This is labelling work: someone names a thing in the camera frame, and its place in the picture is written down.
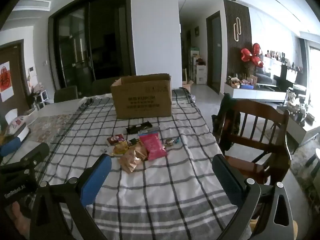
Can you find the television screen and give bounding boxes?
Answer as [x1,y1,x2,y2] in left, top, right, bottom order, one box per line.
[256,55,304,93]

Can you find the dark green jacket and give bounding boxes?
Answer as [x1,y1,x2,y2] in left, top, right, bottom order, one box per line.
[211,93,242,150]

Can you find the gold crinkled snack packet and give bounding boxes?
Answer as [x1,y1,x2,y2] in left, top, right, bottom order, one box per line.
[119,146,148,174]

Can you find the white container with floral lid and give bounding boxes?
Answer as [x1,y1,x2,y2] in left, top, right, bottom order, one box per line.
[5,115,32,142]

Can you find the blue striped candy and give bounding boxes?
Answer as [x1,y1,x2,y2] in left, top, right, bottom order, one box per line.
[164,137,180,147]

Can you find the floral patterned table mat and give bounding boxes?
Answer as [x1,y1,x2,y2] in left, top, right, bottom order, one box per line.
[26,112,78,143]

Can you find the black snack packet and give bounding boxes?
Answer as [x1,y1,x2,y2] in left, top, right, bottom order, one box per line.
[126,122,152,134]

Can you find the pink snack bag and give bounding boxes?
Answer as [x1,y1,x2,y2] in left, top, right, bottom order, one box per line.
[138,133,167,161]

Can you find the brown entrance door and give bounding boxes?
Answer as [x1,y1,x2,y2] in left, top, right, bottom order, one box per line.
[0,39,30,110]

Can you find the white loop wall lamp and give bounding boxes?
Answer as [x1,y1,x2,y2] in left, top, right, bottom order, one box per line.
[233,17,243,41]

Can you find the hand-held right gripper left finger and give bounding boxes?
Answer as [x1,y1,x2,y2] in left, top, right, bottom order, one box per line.
[30,153,112,240]

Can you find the red foil balloons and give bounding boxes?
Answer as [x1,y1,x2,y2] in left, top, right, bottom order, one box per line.
[240,43,264,68]

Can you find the checked white tablecloth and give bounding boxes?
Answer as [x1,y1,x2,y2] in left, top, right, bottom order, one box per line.
[42,89,252,240]

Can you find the grey low cabinet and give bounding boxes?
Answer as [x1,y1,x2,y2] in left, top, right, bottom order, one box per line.
[276,105,320,145]

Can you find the white television cabinet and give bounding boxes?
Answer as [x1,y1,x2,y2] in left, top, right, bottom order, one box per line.
[224,82,287,103]

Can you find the person's left hand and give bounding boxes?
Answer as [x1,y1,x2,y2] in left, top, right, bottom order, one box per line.
[5,201,33,230]

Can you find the white shelf unit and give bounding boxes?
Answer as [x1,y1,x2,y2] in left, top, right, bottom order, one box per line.
[190,46,208,85]

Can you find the white stool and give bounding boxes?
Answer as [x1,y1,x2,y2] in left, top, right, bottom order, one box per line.
[306,148,320,168]

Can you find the green dining chair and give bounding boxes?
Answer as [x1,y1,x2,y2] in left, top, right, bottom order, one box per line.
[91,78,120,96]
[54,85,78,103]

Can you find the small cardboard box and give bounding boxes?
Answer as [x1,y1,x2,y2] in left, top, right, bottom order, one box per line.
[182,80,194,93]

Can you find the dark sliding glass door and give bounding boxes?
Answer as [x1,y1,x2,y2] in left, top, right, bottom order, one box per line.
[49,0,133,89]

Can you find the brown cardboard box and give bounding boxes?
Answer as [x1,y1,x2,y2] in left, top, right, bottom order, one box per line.
[111,73,173,120]

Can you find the clear long snack packet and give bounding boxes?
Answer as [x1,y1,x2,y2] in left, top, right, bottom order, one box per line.
[139,127,159,135]

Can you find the dark hallway door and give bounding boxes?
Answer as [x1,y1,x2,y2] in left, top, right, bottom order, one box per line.
[206,11,222,94]

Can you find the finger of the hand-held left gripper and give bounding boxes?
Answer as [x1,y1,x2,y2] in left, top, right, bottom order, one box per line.
[0,138,21,157]
[0,142,50,174]

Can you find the brown wooden chair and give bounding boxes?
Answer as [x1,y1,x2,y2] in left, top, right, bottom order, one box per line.
[212,97,292,185]

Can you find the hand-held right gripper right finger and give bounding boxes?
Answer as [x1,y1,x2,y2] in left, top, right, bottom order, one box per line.
[212,153,294,240]

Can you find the yellow snack packet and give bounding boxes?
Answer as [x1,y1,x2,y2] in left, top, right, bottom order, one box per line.
[112,141,132,157]

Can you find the red snack packet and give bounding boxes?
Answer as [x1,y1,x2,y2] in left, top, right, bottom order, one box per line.
[107,134,125,146]

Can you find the red and white door poster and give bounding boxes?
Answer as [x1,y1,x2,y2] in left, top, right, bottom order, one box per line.
[0,61,14,100]

